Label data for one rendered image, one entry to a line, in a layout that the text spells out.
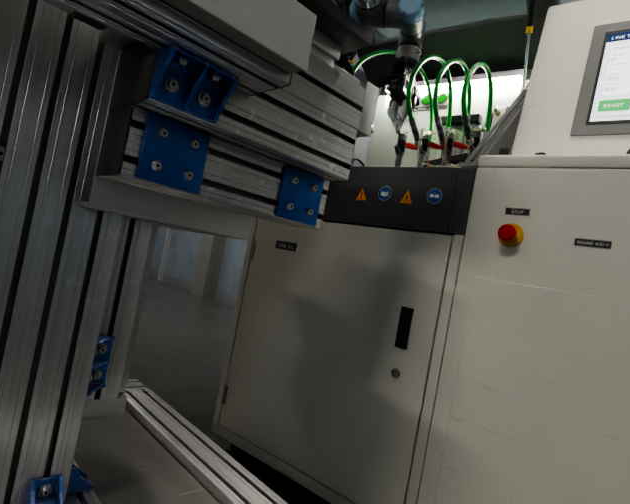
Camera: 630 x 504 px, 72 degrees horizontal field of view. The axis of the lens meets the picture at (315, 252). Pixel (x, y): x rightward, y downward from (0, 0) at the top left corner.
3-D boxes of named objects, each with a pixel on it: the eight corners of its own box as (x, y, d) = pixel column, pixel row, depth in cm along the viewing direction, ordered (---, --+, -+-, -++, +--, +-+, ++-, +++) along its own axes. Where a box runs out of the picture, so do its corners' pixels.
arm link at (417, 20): (383, 15, 126) (385, 36, 136) (422, 17, 123) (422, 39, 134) (388, -11, 126) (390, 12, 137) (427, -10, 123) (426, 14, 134)
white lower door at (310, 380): (215, 424, 139) (256, 214, 141) (221, 422, 141) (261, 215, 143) (397, 529, 99) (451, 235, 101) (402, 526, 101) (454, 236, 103)
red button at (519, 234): (491, 243, 92) (495, 218, 92) (496, 245, 95) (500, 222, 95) (517, 245, 89) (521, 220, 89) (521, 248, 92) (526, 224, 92)
